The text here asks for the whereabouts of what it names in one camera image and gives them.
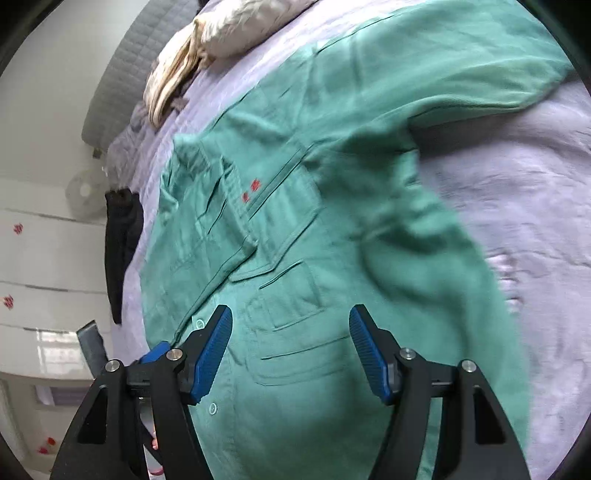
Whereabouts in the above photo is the black hanging garment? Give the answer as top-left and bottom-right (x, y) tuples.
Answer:
(104, 187), (145, 325)

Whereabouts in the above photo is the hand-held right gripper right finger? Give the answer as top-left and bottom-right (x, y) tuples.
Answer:
(348, 304), (532, 480)

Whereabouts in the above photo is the green button-up work shirt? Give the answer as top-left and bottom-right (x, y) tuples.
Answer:
(139, 0), (578, 480)

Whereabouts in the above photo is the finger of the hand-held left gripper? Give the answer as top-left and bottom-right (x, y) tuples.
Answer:
(137, 340), (172, 366)

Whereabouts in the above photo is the white cabinet with red decals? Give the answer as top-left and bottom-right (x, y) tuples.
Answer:
(0, 178), (114, 384)

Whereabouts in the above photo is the lavender fuzzy bed blanket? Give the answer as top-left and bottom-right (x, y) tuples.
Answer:
(108, 0), (591, 480)

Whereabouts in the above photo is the dark grey board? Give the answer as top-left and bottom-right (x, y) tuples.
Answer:
(76, 319), (110, 371)

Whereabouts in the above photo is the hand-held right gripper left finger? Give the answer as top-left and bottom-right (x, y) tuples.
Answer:
(50, 304), (233, 480)

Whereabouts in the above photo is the grey padded headboard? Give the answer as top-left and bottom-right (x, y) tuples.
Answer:
(82, 0), (200, 153)

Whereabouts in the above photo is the white electric fan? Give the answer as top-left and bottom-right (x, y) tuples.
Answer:
(66, 168), (112, 221)

